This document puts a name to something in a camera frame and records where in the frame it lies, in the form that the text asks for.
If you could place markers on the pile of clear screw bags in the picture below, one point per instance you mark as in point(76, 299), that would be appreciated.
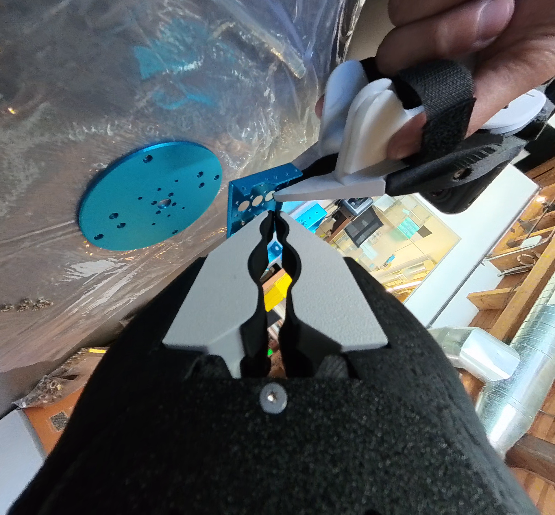
point(56, 385)

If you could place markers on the black mesh bin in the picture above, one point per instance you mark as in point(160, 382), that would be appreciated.
point(364, 229)

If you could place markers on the blue U-shaped metal bracket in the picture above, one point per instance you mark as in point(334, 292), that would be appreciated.
point(247, 207)

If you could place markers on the large clear plastic bag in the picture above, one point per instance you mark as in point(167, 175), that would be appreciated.
point(260, 3)

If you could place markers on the orange cardboard box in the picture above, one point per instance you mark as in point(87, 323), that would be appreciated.
point(43, 424)

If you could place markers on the person's left hand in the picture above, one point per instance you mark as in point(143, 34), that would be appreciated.
point(455, 16)

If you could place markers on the metal air duct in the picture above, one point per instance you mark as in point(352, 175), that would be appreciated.
point(520, 385)

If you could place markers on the blue rounded metal bracket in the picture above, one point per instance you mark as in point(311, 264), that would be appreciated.
point(310, 216)

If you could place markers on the white rectangular duct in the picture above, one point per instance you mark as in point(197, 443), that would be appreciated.
point(481, 352)

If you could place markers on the blue round metal plate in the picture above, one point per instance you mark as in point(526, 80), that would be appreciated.
point(130, 203)

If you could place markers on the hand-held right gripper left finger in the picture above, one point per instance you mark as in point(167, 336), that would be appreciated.
point(208, 307)

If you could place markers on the yellow bin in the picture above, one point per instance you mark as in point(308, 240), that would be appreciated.
point(277, 291)

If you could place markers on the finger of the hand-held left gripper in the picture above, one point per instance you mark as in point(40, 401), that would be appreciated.
point(310, 161)
point(338, 190)

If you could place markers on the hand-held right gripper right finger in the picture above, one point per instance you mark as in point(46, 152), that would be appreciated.
point(342, 307)

